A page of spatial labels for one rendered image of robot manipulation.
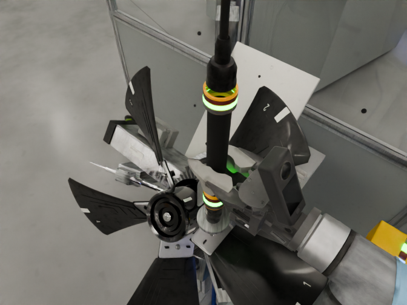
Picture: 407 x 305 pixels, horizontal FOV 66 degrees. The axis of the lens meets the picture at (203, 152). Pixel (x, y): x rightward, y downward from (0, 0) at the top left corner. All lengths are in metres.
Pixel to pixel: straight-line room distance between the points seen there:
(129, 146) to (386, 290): 0.77
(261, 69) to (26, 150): 2.15
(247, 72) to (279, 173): 0.56
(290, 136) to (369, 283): 0.28
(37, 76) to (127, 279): 2.14
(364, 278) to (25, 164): 2.44
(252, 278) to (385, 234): 0.43
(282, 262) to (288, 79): 0.46
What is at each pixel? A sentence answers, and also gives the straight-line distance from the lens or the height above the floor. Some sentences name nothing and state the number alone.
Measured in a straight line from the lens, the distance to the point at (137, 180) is 0.94.
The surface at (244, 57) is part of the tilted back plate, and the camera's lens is 0.93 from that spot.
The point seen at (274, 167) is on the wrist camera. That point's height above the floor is 1.56.
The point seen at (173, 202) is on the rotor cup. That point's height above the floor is 1.25.
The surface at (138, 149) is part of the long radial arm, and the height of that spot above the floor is 1.13.
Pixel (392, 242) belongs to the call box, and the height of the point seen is 1.07.
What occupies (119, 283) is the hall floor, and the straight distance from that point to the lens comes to 2.00.
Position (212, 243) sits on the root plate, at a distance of 0.74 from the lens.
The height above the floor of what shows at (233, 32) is 1.35.
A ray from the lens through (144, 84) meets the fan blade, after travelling 0.76.
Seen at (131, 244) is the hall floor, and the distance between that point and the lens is 2.06.
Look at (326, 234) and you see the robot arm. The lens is 0.46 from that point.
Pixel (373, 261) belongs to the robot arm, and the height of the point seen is 1.48.
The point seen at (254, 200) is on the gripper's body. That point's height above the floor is 1.48.
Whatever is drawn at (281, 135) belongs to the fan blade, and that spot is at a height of 1.42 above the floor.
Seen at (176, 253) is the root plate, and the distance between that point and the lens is 0.83.
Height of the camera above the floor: 1.88
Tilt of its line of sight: 53 degrees down
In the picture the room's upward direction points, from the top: straight up
